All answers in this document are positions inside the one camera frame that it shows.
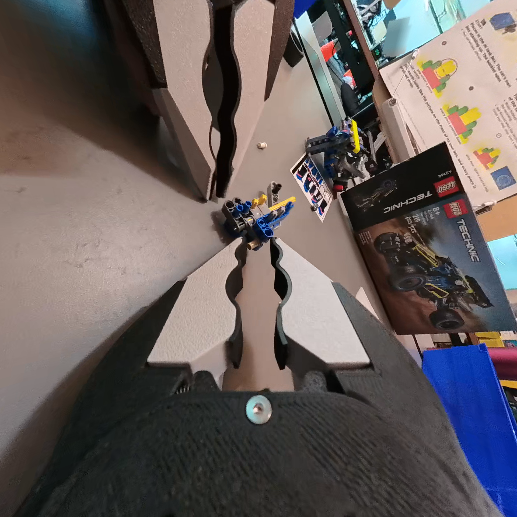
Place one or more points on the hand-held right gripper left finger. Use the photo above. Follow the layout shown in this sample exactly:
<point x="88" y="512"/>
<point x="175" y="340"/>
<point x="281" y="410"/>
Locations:
<point x="198" y="323"/>

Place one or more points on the yellow blocks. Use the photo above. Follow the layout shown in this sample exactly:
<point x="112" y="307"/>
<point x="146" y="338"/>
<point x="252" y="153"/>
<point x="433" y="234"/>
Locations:
<point x="490" y="338"/>

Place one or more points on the printed instruction poster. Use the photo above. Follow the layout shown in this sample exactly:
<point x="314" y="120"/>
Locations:
<point x="456" y="101"/>

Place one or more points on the digital clock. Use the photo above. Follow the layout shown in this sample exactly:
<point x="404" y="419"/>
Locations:
<point x="377" y="51"/>

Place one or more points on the lego set box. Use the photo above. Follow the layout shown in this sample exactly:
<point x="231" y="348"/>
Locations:
<point x="428" y="250"/>

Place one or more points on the orange cone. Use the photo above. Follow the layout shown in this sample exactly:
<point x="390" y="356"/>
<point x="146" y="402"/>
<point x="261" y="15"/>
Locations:
<point x="329" y="50"/>

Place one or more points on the brown cardboard box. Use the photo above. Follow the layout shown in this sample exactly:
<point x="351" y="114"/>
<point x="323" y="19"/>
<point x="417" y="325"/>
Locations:
<point x="499" y="218"/>

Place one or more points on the wooden top background desk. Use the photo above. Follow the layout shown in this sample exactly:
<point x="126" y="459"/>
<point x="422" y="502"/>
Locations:
<point x="357" y="40"/>

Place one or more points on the magenta roll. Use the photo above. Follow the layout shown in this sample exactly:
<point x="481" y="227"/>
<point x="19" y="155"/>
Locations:
<point x="507" y="363"/>

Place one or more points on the blue grey lego sub-assembly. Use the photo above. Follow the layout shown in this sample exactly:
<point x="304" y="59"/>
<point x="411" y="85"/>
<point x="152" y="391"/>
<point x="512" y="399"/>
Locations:
<point x="264" y="230"/>

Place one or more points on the white plastic bar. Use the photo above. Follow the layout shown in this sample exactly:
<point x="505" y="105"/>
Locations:
<point x="400" y="129"/>

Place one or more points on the partly built lego car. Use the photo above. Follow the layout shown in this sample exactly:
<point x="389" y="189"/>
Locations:
<point x="343" y="153"/>

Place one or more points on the black office chair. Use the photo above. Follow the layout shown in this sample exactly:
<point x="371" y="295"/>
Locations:
<point x="349" y="99"/>

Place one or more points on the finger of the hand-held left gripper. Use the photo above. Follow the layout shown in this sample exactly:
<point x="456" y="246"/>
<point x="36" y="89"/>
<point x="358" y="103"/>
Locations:
<point x="181" y="60"/>
<point x="254" y="48"/>

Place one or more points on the lego sticker sheet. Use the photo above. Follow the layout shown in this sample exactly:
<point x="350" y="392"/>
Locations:
<point x="311" y="185"/>

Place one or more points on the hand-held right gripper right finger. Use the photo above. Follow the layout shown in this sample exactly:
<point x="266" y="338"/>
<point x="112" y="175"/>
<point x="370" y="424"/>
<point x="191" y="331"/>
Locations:
<point x="323" y="323"/>

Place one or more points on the black lego tyre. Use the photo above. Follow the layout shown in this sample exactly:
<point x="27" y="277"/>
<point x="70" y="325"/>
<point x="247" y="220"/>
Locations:
<point x="293" y="50"/>

